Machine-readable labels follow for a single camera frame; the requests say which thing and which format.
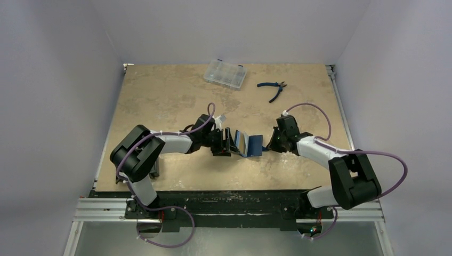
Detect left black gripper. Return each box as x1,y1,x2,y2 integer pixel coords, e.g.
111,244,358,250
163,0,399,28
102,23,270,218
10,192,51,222
201,127,239,156

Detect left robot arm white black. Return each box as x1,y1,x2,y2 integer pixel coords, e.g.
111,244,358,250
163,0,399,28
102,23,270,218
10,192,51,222
109,114,239,218

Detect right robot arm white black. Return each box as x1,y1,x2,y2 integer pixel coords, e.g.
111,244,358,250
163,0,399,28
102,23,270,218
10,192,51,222
267,115,382,217

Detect black card tray box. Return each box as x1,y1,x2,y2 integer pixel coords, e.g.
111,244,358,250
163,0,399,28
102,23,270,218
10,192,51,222
115,157,159,184

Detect clear plastic organizer box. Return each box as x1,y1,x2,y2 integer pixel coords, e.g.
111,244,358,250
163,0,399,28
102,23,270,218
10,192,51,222
203,59,247,90

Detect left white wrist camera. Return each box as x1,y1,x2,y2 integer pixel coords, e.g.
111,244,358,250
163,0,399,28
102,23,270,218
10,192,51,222
211,115,226,131

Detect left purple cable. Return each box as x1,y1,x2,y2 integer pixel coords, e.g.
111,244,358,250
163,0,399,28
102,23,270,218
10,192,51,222
116,102,217,249

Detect blue handled pliers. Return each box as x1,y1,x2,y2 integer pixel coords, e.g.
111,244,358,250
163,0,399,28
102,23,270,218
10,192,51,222
256,81,287,104

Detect black aluminium mounting rail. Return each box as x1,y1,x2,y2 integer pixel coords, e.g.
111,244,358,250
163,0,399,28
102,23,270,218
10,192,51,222
72,190,385,234

